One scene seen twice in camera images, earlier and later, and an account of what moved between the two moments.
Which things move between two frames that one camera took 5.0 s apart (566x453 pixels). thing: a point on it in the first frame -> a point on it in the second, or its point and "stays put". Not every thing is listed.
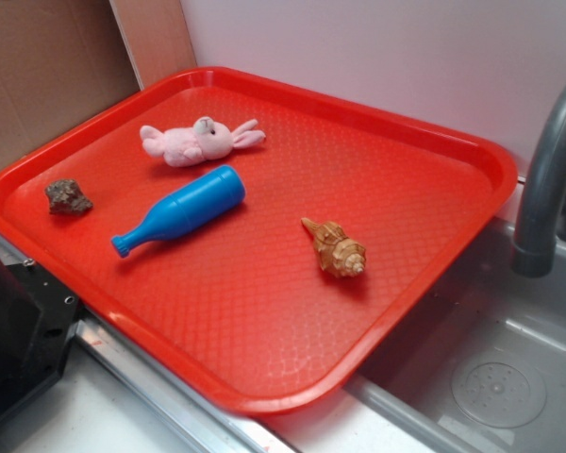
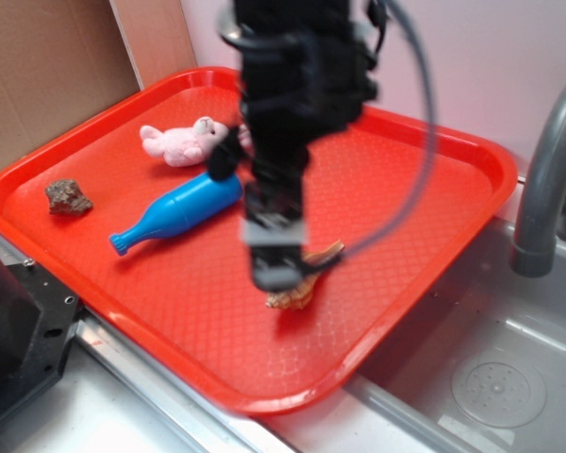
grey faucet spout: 560,125 stays put
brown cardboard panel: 48,66 stays put
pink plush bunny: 208,139 stays put
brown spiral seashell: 339,255 -> 301,296
